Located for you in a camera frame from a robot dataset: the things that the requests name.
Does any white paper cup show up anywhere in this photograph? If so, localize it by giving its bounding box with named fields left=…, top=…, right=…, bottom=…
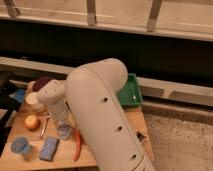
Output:
left=26, top=92, right=45, bottom=112

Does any purple bowl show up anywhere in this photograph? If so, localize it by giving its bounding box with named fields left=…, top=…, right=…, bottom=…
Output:
left=32, top=77, right=52, bottom=92

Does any red yellow apple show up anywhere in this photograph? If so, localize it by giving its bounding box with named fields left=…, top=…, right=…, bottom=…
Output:
left=24, top=115, right=40, bottom=130

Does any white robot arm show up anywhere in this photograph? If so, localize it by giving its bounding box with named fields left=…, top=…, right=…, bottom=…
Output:
left=37, top=58, right=155, bottom=171

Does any green plastic tray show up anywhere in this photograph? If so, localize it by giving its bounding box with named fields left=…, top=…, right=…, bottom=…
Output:
left=117, top=73, right=143, bottom=107

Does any black binder clip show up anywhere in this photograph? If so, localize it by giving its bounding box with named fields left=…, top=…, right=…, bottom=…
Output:
left=136, top=132, right=146, bottom=142

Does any light blue grey towel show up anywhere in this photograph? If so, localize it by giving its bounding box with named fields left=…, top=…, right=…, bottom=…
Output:
left=57, top=122, right=73, bottom=140

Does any blue sponge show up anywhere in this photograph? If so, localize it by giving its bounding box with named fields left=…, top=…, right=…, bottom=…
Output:
left=39, top=137, right=60, bottom=161

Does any orange carrot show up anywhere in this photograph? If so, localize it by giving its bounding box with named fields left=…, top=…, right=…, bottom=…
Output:
left=73, top=130, right=82, bottom=161

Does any wooden table board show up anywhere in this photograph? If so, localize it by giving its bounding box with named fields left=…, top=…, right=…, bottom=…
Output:
left=0, top=78, right=155, bottom=169

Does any black side stand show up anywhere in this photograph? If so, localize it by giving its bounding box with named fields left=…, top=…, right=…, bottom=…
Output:
left=0, top=70, right=21, bottom=156

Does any blue cloth at edge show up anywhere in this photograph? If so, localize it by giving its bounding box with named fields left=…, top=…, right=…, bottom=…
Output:
left=10, top=88, right=26, bottom=103

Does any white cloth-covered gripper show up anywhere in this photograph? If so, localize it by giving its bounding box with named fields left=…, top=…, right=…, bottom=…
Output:
left=48, top=100, right=75, bottom=127

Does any metal butter knife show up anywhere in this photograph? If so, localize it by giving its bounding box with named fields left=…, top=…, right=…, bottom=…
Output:
left=40, top=115, right=51, bottom=139

